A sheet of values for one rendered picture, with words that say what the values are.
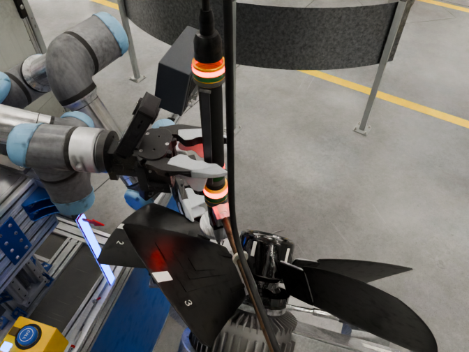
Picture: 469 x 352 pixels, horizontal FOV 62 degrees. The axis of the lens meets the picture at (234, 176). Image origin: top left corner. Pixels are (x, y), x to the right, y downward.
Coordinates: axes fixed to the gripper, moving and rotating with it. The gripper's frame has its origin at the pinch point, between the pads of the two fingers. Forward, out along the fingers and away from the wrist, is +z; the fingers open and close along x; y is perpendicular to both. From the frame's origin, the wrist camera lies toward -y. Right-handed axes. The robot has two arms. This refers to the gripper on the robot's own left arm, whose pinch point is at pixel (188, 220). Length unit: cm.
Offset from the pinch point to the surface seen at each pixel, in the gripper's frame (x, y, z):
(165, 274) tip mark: -24.0, -11.1, 26.1
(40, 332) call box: 14.5, -35.9, 10.3
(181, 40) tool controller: -9, 17, -69
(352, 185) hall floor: 104, 133, -74
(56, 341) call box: 17.1, -33.5, 12.0
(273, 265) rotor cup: -6.8, 11.9, 20.6
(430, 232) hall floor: 102, 157, -27
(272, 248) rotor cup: -9.2, 12.2, 18.2
